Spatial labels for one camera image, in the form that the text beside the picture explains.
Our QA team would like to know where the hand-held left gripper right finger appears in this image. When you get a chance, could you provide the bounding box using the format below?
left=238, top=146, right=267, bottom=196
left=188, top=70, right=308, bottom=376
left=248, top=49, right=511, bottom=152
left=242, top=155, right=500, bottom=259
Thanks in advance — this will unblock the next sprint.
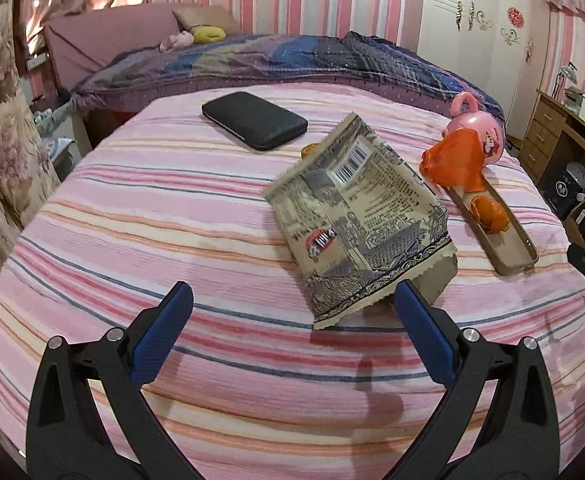
left=393, top=280, right=560, bottom=480

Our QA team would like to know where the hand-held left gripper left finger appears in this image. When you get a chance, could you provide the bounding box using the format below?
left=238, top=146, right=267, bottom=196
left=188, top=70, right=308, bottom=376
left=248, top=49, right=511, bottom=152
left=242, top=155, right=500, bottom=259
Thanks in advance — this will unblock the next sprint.
left=25, top=281, right=208, bottom=480

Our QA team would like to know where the large orange peel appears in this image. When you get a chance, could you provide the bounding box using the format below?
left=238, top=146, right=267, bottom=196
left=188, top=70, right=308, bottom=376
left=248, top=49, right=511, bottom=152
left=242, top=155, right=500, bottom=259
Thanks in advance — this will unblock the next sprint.
left=468, top=195, right=510, bottom=234

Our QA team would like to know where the printed snack packet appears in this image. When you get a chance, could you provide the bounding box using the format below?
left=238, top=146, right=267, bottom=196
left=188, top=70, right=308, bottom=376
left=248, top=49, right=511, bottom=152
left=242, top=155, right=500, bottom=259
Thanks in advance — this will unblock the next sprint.
left=264, top=113, right=458, bottom=331

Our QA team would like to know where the orange plastic bag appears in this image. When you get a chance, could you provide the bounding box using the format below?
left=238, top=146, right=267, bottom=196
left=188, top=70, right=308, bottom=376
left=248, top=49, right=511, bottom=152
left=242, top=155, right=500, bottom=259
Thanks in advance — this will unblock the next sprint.
left=419, top=129, right=488, bottom=193

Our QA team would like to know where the black box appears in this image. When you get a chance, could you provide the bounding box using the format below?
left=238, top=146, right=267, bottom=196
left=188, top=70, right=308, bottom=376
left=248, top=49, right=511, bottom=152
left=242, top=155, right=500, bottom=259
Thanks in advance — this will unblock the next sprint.
left=542, top=162, right=580, bottom=218

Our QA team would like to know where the beige phone case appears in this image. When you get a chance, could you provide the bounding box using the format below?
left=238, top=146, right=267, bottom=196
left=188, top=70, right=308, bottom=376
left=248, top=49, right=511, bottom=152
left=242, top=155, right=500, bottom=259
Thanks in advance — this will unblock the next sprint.
left=445, top=180, right=539, bottom=277

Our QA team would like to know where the white fan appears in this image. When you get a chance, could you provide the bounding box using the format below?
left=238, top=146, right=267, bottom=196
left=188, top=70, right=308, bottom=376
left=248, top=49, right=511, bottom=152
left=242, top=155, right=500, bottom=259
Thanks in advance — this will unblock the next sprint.
left=565, top=160, right=585, bottom=196

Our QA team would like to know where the pink striped tablecloth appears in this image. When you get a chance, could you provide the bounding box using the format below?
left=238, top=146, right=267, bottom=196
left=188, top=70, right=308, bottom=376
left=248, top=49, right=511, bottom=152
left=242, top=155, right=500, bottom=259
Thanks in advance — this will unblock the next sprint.
left=0, top=82, right=585, bottom=480

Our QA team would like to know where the wooden desk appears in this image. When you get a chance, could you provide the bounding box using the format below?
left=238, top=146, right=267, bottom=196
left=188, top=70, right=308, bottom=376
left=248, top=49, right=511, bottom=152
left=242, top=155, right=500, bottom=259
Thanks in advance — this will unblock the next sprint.
left=519, top=89, right=585, bottom=221

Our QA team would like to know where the pink pig mug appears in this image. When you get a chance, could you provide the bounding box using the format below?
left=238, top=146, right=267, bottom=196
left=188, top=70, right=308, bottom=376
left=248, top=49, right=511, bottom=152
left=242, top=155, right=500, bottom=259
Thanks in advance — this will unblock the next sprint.
left=441, top=91, right=506, bottom=166

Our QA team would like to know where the desk lamp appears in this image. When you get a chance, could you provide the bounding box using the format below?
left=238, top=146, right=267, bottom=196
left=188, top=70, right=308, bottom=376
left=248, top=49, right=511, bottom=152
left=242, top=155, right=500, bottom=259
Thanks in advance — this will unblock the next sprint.
left=552, top=62, right=580, bottom=98

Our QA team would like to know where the white wardrobe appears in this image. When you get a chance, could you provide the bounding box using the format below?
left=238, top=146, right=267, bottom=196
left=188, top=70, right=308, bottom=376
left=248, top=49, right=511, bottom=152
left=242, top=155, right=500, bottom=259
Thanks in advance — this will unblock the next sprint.
left=417, top=0, right=553, bottom=141

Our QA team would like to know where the black zip case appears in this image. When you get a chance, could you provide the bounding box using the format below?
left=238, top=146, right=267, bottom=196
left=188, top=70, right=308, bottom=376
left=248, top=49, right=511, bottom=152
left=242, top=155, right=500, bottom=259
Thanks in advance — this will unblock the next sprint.
left=201, top=91, right=309, bottom=152

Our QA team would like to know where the floral and blue curtain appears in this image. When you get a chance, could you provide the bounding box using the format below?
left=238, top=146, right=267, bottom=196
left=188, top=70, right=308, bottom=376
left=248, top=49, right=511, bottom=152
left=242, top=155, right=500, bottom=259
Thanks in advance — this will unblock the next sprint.
left=0, top=0, right=63, bottom=311

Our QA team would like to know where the pink plush toy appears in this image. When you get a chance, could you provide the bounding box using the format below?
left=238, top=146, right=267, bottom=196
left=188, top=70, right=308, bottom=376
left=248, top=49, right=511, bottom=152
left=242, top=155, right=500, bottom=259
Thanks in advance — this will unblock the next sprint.
left=159, top=31, right=194, bottom=53

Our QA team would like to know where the striped purple quilt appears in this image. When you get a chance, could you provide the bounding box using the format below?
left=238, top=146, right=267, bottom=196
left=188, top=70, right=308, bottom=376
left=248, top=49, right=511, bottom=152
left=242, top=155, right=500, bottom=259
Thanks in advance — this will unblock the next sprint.
left=72, top=31, right=505, bottom=121

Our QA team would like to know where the yellow plush toy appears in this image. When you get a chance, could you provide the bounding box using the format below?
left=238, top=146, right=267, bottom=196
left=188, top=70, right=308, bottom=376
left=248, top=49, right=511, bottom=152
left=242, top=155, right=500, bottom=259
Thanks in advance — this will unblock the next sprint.
left=194, top=25, right=226, bottom=45

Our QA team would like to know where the purple bed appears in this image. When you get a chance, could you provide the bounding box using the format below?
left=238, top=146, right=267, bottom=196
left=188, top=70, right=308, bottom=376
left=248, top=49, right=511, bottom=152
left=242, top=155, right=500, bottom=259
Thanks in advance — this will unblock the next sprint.
left=42, top=2, right=508, bottom=146

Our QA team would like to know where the beige pillow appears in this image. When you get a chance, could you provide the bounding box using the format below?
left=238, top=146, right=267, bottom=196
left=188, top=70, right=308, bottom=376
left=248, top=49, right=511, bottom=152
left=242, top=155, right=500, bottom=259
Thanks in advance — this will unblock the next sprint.
left=172, top=5, right=240, bottom=36

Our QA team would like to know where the pink sheer curtain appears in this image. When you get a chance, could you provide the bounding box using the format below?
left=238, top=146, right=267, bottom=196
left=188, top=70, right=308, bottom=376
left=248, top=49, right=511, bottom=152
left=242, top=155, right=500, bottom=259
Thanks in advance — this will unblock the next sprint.
left=20, top=0, right=158, bottom=56

